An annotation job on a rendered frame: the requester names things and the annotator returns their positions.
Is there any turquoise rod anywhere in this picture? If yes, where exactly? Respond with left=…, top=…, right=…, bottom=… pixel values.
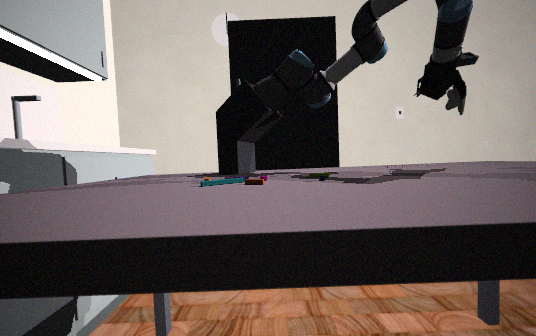
left=201, top=178, right=245, bottom=186

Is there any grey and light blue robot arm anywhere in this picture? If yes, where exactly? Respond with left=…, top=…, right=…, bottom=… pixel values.
left=253, top=0, right=473, bottom=112

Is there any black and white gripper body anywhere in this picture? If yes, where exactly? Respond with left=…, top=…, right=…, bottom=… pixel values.
left=417, top=50, right=462, bottom=101

